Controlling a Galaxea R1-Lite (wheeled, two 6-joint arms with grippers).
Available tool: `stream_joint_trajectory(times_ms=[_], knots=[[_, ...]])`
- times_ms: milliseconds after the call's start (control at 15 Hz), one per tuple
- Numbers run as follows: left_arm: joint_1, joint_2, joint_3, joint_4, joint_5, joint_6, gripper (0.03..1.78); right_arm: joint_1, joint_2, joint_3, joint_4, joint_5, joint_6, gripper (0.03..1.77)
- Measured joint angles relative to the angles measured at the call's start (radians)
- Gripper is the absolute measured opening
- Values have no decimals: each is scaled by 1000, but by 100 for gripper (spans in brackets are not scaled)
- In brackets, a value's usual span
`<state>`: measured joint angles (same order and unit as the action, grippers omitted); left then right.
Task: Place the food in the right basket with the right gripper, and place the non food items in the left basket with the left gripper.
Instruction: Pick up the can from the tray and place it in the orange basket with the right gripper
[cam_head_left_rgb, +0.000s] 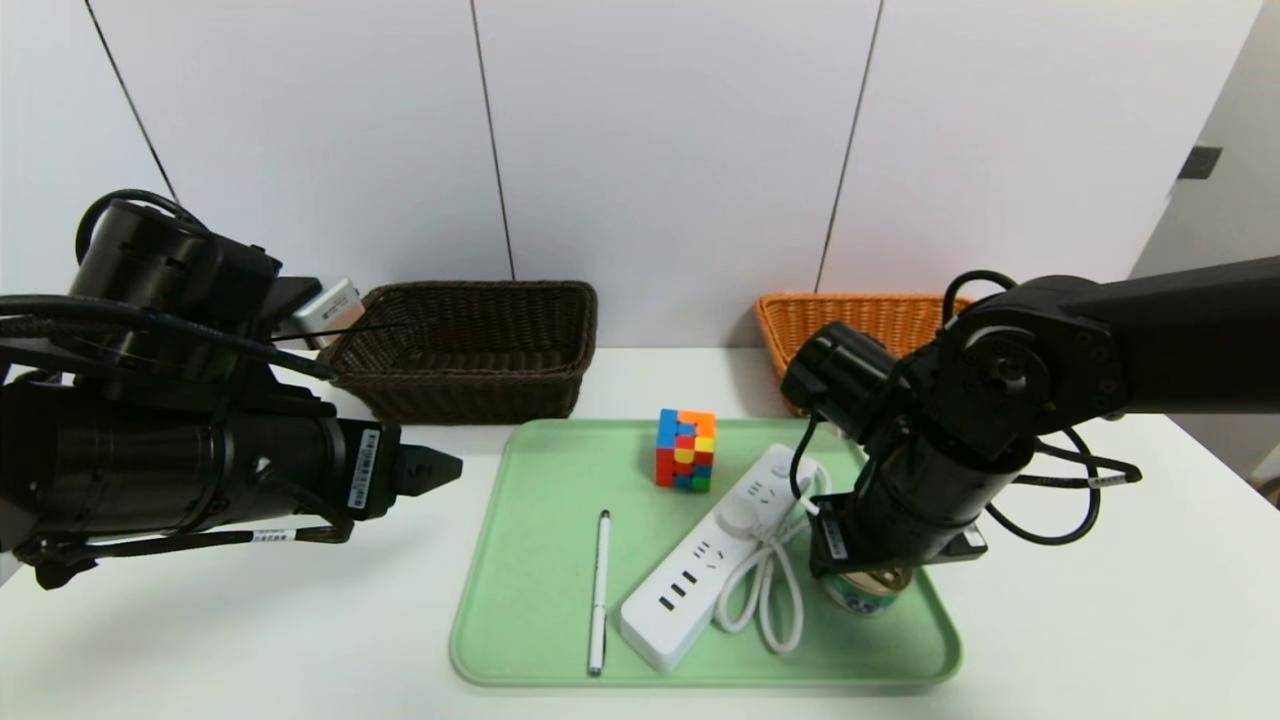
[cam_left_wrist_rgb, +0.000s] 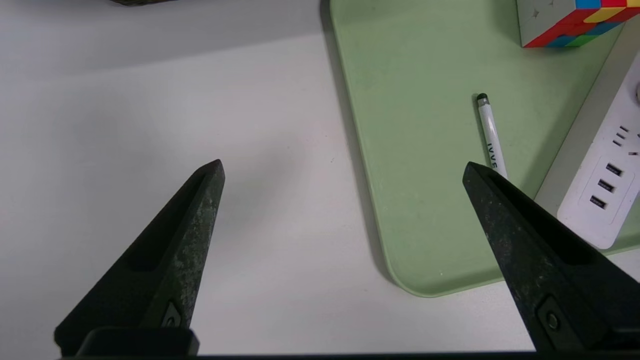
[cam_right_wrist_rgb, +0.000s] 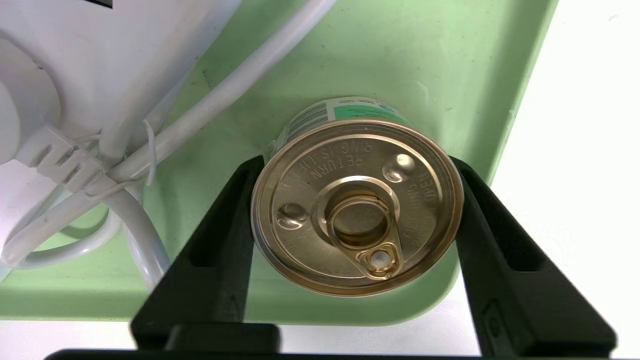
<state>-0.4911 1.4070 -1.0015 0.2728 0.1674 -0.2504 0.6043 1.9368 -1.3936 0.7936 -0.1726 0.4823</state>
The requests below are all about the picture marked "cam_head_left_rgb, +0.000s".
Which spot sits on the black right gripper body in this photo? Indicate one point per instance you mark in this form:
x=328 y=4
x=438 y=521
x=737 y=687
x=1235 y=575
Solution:
x=836 y=541

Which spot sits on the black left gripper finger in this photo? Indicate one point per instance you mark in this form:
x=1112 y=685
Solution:
x=425 y=471

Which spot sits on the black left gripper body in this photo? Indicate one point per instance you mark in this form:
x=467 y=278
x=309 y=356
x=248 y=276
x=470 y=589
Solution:
x=367 y=469

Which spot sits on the small tin food can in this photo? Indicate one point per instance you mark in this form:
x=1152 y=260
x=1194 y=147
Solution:
x=868 y=595

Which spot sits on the white power strip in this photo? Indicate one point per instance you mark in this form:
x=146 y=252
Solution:
x=680 y=590

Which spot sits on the colourful puzzle cube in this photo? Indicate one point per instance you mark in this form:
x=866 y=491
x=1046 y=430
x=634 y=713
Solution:
x=685 y=450

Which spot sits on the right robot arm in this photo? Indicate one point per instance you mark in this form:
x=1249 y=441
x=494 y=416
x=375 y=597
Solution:
x=1150 y=340

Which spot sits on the dark brown wicker basket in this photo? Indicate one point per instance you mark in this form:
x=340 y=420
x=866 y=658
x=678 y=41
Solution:
x=460 y=350

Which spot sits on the orange wicker basket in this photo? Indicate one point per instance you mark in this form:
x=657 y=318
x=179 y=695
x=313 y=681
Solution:
x=860 y=320

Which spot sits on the thin black zip tie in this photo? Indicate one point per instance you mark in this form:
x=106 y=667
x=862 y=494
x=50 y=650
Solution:
x=390 y=326

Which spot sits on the light green plastic tray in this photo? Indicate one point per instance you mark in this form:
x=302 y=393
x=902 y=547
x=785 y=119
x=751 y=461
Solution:
x=540 y=600

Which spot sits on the white pen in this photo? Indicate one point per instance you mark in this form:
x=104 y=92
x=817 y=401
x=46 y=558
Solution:
x=599 y=600

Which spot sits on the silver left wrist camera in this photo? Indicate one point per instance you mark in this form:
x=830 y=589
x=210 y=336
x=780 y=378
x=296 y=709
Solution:
x=330 y=308

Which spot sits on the black wall plate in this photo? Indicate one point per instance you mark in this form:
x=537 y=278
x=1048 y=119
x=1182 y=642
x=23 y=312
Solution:
x=1200 y=162

